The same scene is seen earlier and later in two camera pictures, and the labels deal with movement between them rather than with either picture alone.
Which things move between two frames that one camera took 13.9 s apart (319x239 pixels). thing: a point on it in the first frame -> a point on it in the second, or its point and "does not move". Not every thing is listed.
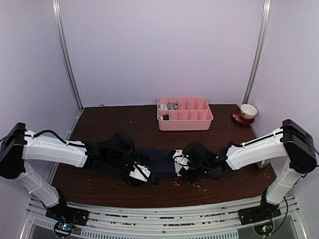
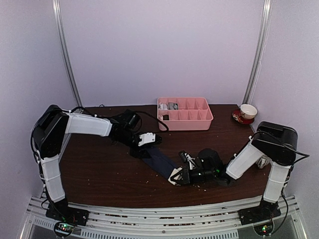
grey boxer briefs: (173, 106) does not move
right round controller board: (264, 229) does not move
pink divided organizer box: (181, 113) does not move
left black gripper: (131, 181) -> (138, 153)
